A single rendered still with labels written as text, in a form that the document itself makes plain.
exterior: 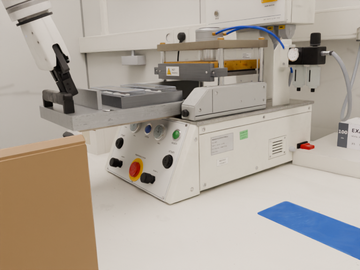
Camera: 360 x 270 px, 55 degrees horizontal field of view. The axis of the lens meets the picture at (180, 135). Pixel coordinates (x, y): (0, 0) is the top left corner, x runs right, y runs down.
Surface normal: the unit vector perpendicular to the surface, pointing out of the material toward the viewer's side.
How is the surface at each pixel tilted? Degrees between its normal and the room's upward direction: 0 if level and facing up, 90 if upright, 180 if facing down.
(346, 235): 0
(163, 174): 65
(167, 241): 0
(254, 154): 90
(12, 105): 90
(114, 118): 90
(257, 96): 90
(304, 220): 0
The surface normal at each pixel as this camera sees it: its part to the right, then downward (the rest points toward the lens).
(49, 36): 0.62, 0.11
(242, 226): -0.04, -0.97
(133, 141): -0.73, -0.26
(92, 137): -0.65, 0.18
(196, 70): -0.80, 0.16
